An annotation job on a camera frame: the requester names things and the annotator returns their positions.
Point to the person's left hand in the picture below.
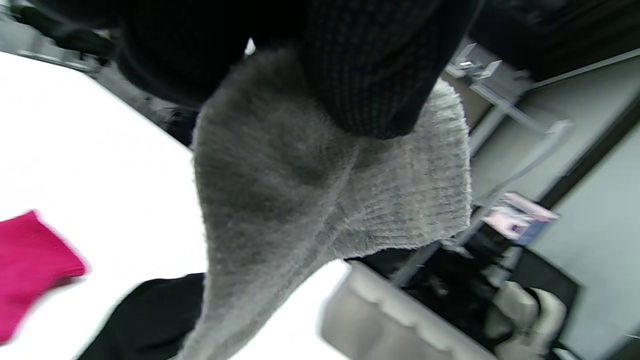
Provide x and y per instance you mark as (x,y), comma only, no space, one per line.
(370,65)

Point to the grey sock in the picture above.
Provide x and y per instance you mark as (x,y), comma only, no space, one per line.
(280,200)

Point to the black sock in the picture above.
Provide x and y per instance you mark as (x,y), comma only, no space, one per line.
(150,320)

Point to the pink sock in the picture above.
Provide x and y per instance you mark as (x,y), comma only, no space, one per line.
(30,265)

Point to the beige divided organizer box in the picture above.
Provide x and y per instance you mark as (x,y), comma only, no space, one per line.
(380,320)

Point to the cream backpack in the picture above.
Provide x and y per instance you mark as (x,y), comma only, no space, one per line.
(530,310)

